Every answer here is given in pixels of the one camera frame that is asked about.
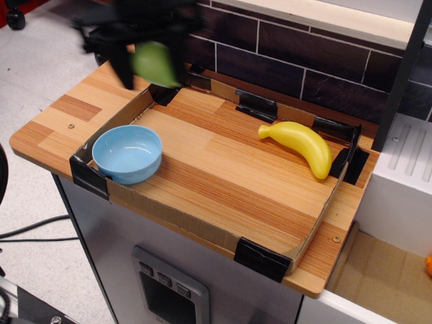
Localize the grey control panel with buttons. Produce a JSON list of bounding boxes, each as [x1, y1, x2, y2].
[[132, 246, 211, 323]]

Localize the white toy sink drainboard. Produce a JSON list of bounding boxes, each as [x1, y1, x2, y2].
[[356, 114, 431, 257]]

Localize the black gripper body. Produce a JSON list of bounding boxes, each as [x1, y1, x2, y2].
[[72, 1, 205, 46]]

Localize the black vertical post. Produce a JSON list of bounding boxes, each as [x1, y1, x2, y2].
[[371, 0, 431, 152]]

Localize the orange fruit at edge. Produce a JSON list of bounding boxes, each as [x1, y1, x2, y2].
[[425, 255, 432, 276]]

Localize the light blue bowl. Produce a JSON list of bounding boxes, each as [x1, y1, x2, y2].
[[92, 125, 163, 185]]

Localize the yellow plastic banana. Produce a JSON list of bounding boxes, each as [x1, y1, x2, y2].
[[258, 121, 333, 180]]

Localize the black far caster wheel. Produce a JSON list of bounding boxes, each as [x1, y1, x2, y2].
[[6, 9, 26, 30]]

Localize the cardboard fence with black tape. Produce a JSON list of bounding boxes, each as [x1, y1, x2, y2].
[[70, 72, 369, 294]]

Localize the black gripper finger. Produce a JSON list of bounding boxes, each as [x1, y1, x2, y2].
[[101, 43, 134, 90], [167, 32, 188, 84]]

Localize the green plastic pear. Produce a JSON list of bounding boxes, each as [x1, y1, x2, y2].
[[131, 41, 181, 88]]

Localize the black floor cable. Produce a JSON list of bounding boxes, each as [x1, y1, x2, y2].
[[0, 215, 79, 242]]

